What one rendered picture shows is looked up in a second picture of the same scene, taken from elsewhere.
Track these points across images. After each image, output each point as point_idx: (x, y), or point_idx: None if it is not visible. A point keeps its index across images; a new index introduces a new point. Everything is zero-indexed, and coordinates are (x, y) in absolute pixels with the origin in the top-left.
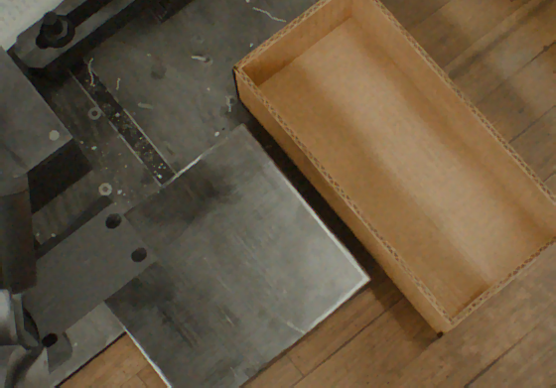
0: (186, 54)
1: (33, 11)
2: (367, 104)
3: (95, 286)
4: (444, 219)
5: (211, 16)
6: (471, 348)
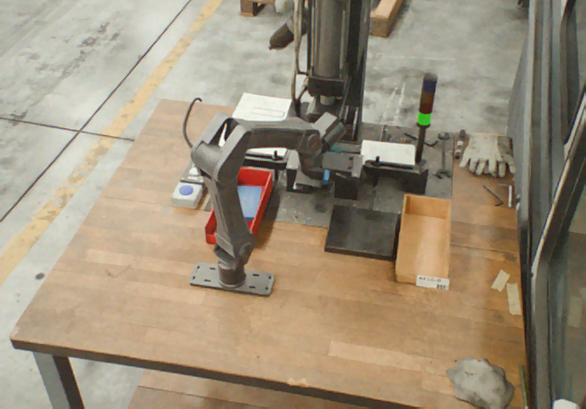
0: (400, 199)
1: None
2: (430, 234)
3: (337, 166)
4: (421, 263)
5: None
6: (398, 289)
